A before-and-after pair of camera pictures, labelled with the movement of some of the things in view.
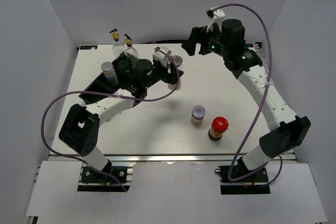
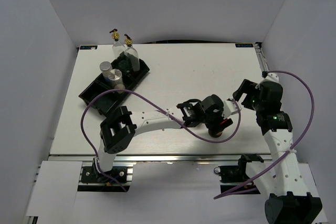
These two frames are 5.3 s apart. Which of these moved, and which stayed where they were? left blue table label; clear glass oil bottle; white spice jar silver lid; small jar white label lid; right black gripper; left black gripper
Moved: small jar white label lid; right black gripper; left black gripper
Stayed: clear glass oil bottle; left blue table label; white spice jar silver lid
